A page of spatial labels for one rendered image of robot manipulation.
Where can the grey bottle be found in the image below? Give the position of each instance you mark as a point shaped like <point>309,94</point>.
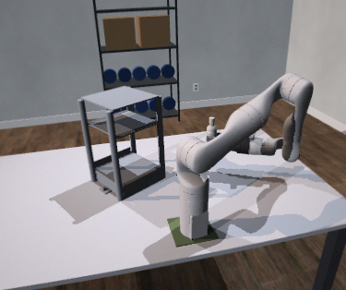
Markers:
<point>211,128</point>

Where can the dark grey shelving unit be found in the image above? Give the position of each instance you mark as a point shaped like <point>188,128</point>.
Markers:
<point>132,172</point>

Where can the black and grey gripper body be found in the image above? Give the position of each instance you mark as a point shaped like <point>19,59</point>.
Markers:
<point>251,145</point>

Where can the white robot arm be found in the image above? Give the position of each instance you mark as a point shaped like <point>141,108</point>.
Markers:
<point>194,156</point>

